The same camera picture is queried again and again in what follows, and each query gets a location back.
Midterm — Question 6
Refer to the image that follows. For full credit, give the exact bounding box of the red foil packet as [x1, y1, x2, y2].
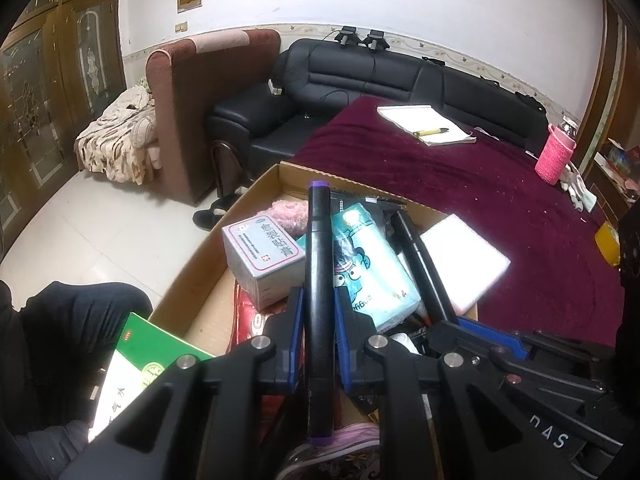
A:
[232, 280, 306, 441]

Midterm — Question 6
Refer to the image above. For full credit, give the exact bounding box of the white red medicine box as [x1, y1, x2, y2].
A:
[221, 212, 307, 311]

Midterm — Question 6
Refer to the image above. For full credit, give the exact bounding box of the black clamp device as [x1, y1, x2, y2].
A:
[361, 30, 391, 53]
[334, 26, 360, 50]

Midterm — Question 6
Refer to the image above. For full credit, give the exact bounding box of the teal tissue packet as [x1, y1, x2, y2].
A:
[330, 202, 422, 333]

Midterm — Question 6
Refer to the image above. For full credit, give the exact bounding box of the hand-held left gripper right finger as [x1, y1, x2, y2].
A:
[334, 286, 566, 480]

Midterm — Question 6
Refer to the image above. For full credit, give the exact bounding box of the pink fluffy pouch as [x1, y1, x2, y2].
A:
[270, 199, 311, 236]

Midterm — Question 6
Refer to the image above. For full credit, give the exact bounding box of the black bag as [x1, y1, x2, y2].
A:
[512, 91, 548, 116]

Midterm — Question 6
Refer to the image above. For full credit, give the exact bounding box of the white notebook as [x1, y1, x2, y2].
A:
[376, 105, 477, 147]

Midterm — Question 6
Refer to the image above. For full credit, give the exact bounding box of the clear zip pouch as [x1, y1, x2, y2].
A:
[272, 422, 401, 480]

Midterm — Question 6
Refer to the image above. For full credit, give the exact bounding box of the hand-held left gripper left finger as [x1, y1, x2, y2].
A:
[57, 286, 307, 480]

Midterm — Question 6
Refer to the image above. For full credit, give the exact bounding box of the black marker with purple caps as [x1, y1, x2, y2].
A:
[300, 181, 337, 448]

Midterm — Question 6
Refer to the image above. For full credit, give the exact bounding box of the green and white box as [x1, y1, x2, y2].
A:
[87, 311, 216, 443]

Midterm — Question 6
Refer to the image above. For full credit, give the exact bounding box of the black slipper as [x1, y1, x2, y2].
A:
[210, 192, 246, 213]
[192, 207, 226, 233]

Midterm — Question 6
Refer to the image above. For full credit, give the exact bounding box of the wooden glass-door cabinet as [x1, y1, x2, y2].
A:
[0, 0, 128, 261]

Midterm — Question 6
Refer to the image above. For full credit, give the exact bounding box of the black marker with teal caps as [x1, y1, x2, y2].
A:
[390, 210, 458, 326]

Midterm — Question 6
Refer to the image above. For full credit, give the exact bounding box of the white cloth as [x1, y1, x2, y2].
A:
[559, 167, 598, 213]

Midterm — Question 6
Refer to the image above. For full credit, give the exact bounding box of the white packet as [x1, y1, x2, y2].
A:
[397, 213, 512, 318]

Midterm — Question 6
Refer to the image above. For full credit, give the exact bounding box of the black leather sofa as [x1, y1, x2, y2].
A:
[206, 37, 551, 166]

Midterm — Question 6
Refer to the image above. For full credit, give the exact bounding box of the colourful box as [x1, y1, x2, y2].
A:
[602, 140, 640, 186]

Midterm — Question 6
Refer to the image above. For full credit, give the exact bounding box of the long cardboard box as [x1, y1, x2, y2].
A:
[147, 160, 481, 480]

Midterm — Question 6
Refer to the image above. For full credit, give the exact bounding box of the floral blanket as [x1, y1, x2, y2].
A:
[74, 76, 163, 186]

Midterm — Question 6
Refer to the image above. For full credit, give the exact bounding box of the bottle in pink sleeve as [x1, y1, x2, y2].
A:
[535, 116, 580, 186]

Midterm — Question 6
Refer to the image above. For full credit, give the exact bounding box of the person's trousered leg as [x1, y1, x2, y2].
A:
[0, 280, 153, 480]

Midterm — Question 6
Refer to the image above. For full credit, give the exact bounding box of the wooden door frame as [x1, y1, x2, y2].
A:
[570, 0, 640, 176]

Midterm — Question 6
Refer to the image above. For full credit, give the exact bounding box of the brown armchair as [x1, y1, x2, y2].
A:
[146, 29, 282, 206]

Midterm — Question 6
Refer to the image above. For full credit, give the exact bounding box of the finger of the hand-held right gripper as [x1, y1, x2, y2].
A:
[457, 316, 618, 366]
[425, 320, 608, 401]

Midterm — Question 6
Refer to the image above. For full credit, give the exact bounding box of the yellow tape roll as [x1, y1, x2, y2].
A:
[595, 220, 622, 266]

